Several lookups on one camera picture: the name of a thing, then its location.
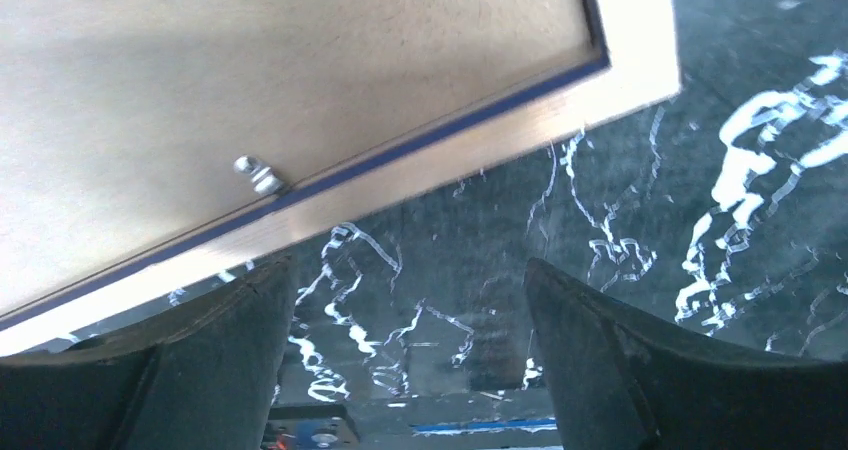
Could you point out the silver frame retaining clip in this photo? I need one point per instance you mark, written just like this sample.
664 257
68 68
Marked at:
263 179

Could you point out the blue photo frame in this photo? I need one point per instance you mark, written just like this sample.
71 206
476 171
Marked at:
121 121

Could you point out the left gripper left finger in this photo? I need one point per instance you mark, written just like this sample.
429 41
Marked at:
200 375

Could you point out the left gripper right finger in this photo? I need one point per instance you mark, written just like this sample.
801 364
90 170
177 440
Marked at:
622 378

